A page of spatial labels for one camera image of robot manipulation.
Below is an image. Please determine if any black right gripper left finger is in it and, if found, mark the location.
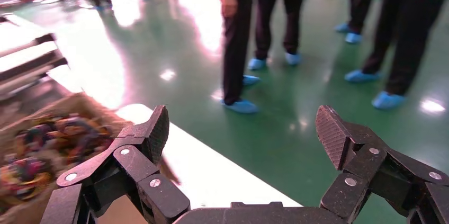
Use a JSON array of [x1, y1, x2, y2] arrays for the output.
[[40, 104, 192, 224]]

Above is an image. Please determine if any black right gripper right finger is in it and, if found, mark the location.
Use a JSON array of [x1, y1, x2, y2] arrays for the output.
[[316, 104, 449, 224]]

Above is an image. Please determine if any brown cardboard divider box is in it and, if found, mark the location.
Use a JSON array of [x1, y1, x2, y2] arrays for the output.
[[0, 92, 148, 224]]

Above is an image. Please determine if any white pipe trolley rack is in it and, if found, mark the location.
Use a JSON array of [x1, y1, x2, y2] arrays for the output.
[[0, 13, 69, 100]]

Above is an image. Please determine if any person black shirt white hem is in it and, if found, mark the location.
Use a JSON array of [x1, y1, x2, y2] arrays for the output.
[[210, 0, 262, 114]]

